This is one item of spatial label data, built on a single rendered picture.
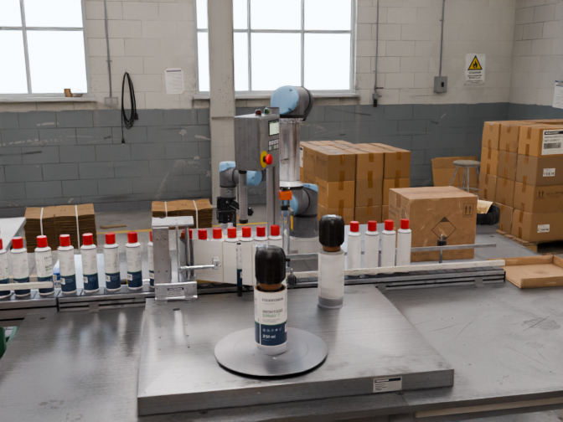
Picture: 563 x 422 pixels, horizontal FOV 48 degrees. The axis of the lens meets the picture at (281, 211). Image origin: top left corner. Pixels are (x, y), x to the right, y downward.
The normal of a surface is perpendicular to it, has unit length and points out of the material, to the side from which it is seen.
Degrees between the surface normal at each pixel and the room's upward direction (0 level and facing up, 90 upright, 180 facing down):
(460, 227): 90
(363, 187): 89
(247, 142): 90
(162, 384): 0
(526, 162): 89
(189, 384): 0
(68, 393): 0
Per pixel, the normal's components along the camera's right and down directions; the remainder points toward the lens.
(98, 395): 0.00, -0.98
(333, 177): 0.27, 0.18
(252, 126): -0.42, 0.20
